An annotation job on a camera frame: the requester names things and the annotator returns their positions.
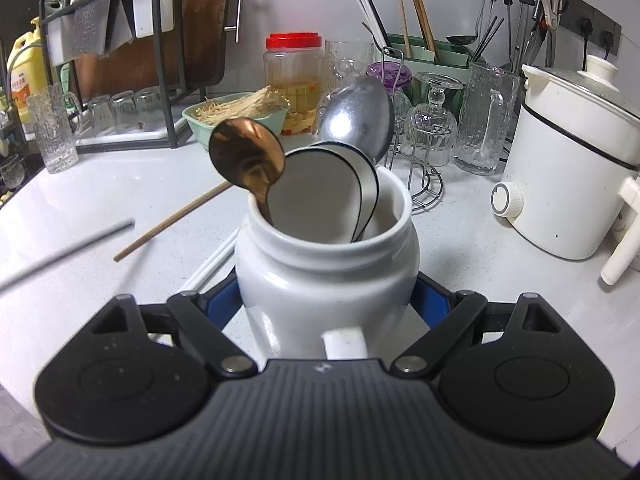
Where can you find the wooden cutting board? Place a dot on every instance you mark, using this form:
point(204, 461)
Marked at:
point(200, 35)

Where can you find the purple lidded glass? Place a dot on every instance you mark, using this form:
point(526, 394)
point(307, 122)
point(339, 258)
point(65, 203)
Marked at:
point(387, 75)

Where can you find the tall patterned glass mug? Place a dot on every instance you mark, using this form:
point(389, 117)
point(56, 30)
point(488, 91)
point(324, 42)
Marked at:
point(485, 120)
point(52, 130)

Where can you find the single black chopstick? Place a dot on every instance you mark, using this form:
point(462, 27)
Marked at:
point(65, 254)

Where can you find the steel ladle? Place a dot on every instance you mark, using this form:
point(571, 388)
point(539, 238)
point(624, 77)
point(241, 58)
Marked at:
point(462, 39)

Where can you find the green plastic basket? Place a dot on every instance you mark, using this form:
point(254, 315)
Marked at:
point(272, 119)

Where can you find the white ceramic spoon black rim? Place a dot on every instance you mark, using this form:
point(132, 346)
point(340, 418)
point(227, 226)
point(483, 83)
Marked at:
point(312, 195)
point(369, 180)

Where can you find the bundle of white chopsticks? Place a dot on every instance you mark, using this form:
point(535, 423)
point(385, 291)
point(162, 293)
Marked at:
point(372, 15)

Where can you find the red lidded plastic jar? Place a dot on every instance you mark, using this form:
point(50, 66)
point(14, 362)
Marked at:
point(295, 75)

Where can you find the clear patterned glass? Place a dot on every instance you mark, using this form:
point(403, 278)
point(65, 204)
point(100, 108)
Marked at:
point(347, 62)

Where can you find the steel cleaver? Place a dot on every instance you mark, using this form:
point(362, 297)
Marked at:
point(90, 15)

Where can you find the yellow detergent bottle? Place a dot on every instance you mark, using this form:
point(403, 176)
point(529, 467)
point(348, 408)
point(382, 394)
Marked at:
point(25, 85)

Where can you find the cut glass goblet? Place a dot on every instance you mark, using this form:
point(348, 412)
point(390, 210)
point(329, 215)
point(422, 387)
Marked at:
point(435, 125)

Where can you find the row of upturned small glasses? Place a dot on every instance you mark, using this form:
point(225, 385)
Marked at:
point(125, 110)

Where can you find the large silver metal spoon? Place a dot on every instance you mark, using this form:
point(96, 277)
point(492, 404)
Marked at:
point(357, 115)

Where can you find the white electric cooking pot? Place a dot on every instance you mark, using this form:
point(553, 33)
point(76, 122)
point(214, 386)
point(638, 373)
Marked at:
point(565, 160)

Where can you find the white plastic cutting board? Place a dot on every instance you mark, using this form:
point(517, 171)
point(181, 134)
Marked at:
point(152, 10)

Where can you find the green utensil holder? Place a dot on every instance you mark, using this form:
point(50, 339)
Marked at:
point(450, 57)

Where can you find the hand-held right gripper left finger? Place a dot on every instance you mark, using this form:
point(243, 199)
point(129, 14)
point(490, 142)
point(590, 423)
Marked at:
point(222, 305)

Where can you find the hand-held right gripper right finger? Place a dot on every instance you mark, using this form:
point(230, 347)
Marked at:
point(430, 302)

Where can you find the brown wooden chopstick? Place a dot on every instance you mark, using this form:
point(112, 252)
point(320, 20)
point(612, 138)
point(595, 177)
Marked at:
point(170, 224)

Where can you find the bundle of wooden chopsticks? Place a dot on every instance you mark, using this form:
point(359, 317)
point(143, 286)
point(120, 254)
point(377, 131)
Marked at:
point(426, 25)

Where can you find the small stemmed glass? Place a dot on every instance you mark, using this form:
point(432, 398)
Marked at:
point(11, 172)

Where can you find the dark wall socket strip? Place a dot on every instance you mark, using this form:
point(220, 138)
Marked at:
point(595, 15)

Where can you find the bundle of black chopsticks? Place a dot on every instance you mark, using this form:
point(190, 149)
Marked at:
point(487, 40)

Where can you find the copper coloured spoon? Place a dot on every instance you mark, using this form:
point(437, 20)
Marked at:
point(245, 152)

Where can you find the long white chopstick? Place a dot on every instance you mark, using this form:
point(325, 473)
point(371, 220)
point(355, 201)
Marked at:
point(215, 260)
point(197, 280)

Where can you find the pile of pale thin sticks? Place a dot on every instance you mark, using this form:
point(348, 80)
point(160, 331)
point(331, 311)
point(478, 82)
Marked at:
point(235, 107)

